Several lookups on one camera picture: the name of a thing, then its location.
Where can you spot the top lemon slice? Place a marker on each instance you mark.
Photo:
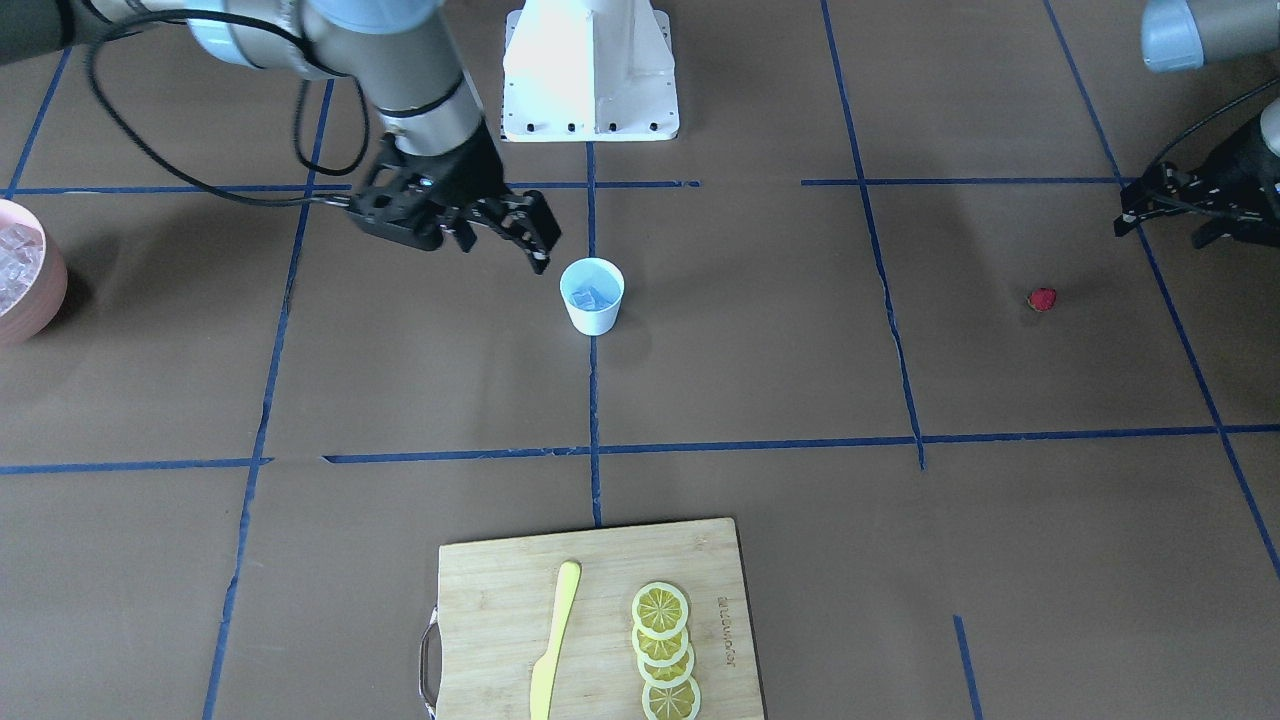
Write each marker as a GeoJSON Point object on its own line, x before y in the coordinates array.
{"type": "Point", "coordinates": [660, 610]}

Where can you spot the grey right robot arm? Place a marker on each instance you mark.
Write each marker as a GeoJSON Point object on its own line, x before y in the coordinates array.
{"type": "Point", "coordinates": [400, 54]}

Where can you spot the bamboo cutting board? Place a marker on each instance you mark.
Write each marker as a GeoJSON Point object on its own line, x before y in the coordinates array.
{"type": "Point", "coordinates": [491, 620]}

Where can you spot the clear ice cube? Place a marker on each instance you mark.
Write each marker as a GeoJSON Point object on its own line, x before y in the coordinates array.
{"type": "Point", "coordinates": [607, 300]}
{"type": "Point", "coordinates": [586, 299]}

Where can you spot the bottom lemon slice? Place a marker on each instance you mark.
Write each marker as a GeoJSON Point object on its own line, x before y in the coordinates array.
{"type": "Point", "coordinates": [678, 701]}

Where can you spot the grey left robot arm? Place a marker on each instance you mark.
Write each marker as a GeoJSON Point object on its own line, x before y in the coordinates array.
{"type": "Point", "coordinates": [1187, 35]}

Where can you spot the pink bowl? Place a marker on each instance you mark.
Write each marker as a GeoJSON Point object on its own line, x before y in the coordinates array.
{"type": "Point", "coordinates": [37, 309]}

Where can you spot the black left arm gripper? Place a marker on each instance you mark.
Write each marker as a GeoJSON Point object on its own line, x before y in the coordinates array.
{"type": "Point", "coordinates": [1243, 172]}

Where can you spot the red strawberry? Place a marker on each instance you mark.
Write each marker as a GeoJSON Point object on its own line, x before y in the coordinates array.
{"type": "Point", "coordinates": [1043, 299]}

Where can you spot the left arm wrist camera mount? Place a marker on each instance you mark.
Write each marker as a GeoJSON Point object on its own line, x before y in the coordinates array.
{"type": "Point", "coordinates": [1257, 233]}

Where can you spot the lemon slice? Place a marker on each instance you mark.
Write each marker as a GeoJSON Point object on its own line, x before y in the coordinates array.
{"type": "Point", "coordinates": [660, 610]}
{"type": "Point", "coordinates": [660, 652]}
{"type": "Point", "coordinates": [678, 701]}
{"type": "Point", "coordinates": [667, 676]}

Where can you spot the light blue paper cup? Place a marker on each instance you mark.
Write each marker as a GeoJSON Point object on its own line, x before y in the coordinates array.
{"type": "Point", "coordinates": [594, 272]}

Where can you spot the pile of clear ice cubes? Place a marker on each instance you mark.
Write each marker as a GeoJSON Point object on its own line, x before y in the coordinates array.
{"type": "Point", "coordinates": [22, 255]}

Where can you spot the yellow plastic knife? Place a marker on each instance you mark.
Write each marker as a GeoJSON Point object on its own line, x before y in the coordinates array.
{"type": "Point", "coordinates": [544, 670]}

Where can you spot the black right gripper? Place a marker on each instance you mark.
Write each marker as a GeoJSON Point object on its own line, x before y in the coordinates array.
{"type": "Point", "coordinates": [474, 173]}

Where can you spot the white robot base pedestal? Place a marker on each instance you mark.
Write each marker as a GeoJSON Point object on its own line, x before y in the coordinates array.
{"type": "Point", "coordinates": [589, 71]}

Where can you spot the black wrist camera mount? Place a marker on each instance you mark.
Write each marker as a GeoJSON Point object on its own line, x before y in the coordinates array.
{"type": "Point", "coordinates": [395, 200]}

